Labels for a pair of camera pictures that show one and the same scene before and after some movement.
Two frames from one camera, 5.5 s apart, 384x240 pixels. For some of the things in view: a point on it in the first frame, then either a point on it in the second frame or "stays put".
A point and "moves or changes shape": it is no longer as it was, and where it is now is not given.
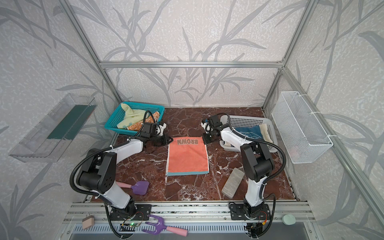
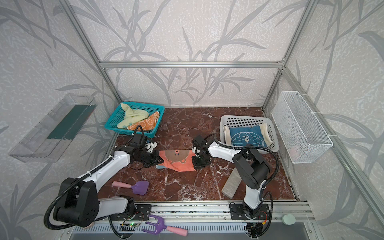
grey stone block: x=233 y=182 stays put
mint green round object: x=288 y=219 stays put
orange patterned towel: x=138 y=126 stays put
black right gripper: x=208 y=136 -> x=200 y=158
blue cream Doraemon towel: x=259 y=132 stays put
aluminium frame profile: x=125 y=212 stays put
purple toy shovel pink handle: x=140 y=187 stays put
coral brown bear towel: x=186 y=156 moves or changes shape
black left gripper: x=157 y=140 -> x=151 y=160
